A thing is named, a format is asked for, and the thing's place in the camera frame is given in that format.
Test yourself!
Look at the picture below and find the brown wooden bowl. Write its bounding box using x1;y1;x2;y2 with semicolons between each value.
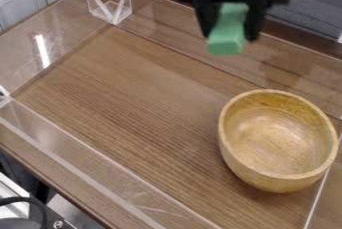
218;89;339;193

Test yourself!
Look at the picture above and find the green rectangular block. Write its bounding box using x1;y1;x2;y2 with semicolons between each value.
207;3;248;55

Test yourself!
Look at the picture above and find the clear acrylic corner bracket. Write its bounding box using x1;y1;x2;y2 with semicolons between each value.
87;0;132;25

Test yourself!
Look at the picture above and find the black cable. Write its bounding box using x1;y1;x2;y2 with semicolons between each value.
0;196;48;229

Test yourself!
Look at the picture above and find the clear acrylic tray wall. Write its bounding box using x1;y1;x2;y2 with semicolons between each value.
0;86;222;229

